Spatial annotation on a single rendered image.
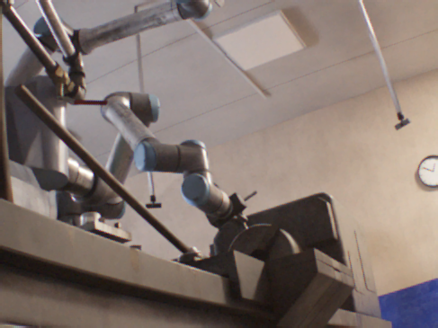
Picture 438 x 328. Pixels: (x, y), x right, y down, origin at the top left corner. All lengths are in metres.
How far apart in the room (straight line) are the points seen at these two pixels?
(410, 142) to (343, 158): 0.72
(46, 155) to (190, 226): 5.40
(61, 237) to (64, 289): 0.06
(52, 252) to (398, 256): 4.92
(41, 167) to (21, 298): 0.33
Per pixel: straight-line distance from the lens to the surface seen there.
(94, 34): 2.28
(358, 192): 5.64
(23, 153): 0.88
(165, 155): 1.78
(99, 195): 1.17
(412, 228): 5.44
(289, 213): 2.18
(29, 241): 0.59
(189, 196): 1.77
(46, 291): 0.63
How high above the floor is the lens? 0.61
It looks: 24 degrees up
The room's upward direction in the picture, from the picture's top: 10 degrees counter-clockwise
